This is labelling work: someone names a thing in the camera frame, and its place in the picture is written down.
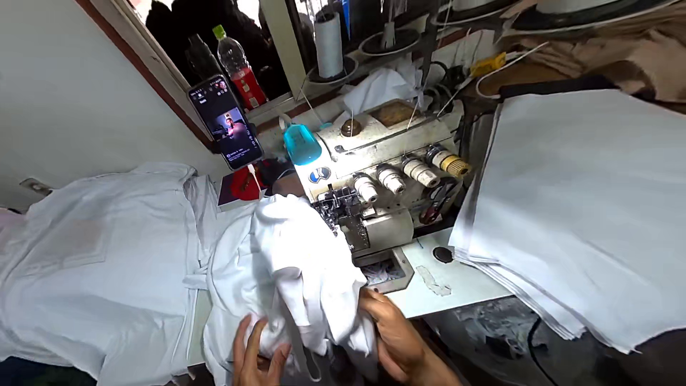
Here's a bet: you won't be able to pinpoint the person's left hand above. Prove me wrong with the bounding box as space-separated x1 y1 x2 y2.
233 314 292 386

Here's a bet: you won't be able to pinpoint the person's right hand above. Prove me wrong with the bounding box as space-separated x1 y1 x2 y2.
359 287 431 384

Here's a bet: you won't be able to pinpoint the white garment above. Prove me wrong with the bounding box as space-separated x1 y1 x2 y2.
204 193 379 386

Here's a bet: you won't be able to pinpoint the person's right forearm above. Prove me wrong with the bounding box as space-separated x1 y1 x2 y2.
406 348 464 386

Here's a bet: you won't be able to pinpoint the pile of fabric scraps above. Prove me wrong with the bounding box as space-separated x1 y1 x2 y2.
362 259 406 286

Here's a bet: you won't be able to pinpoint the torn piece of clear tape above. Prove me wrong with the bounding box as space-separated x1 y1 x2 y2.
416 265 452 297

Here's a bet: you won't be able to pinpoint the grey plastic bag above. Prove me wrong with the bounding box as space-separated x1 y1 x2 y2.
426 296 555 361

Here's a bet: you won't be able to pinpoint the white flat box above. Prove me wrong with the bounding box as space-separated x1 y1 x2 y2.
218 172 268 212

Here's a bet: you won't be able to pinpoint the pile of white garments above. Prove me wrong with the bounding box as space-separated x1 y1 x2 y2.
0 161 220 386

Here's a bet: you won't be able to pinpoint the white overlock sewing machine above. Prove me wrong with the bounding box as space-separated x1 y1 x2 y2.
294 99 472 259

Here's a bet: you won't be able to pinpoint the red round object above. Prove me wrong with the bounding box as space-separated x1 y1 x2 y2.
229 170 263 202

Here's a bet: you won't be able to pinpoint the cyan plastic container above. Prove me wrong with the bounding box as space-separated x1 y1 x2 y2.
283 124 323 166

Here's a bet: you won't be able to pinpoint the crumpled white cloth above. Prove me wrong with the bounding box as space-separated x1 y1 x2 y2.
343 60 424 119

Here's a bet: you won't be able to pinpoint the smartphone with dark screen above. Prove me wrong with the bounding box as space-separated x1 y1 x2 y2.
188 73 265 172

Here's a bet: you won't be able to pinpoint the stack of white fabric panels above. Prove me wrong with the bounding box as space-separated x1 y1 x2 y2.
449 88 686 355

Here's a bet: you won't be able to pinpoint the tall white thread cone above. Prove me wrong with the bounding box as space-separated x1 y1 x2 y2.
314 12 344 79

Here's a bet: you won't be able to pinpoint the thread stand with round plates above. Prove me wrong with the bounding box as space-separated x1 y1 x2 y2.
304 0 679 87

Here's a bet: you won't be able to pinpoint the clear bottle with green cap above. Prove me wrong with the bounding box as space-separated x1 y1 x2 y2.
212 24 269 111

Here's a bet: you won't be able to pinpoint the yellow plug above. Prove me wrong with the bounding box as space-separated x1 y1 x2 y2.
471 52 507 78

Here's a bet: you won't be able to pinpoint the dark bottle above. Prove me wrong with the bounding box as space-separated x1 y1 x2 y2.
186 34 222 82

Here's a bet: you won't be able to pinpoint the brown fabric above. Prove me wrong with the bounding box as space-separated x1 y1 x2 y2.
465 0 686 114

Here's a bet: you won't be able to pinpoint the scissors with red handle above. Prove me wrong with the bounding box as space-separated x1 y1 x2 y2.
419 179 456 225

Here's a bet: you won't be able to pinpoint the black cable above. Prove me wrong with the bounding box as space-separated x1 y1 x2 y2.
527 317 561 386

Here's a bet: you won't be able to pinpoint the white charging cable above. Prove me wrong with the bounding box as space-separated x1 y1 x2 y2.
247 163 264 199

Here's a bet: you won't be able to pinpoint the window with cream frame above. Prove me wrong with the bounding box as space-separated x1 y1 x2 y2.
110 0 317 153

